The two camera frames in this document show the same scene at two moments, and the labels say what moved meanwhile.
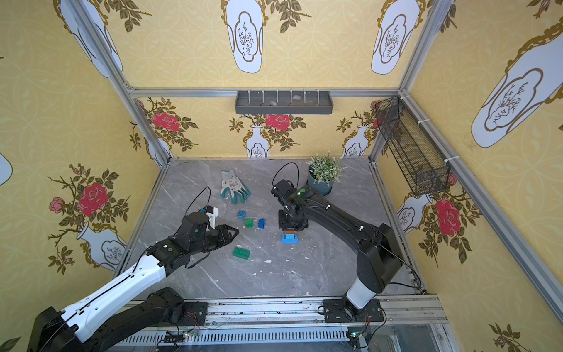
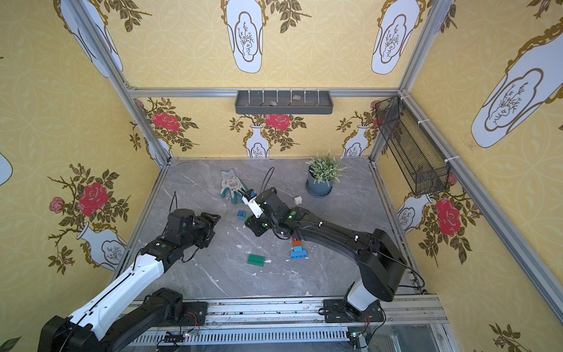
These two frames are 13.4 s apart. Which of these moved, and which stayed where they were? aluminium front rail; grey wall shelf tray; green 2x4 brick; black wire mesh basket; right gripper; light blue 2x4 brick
Moved: light blue 2x4 brick; right gripper; green 2x4 brick
Stayed: grey wall shelf tray; aluminium front rail; black wire mesh basket
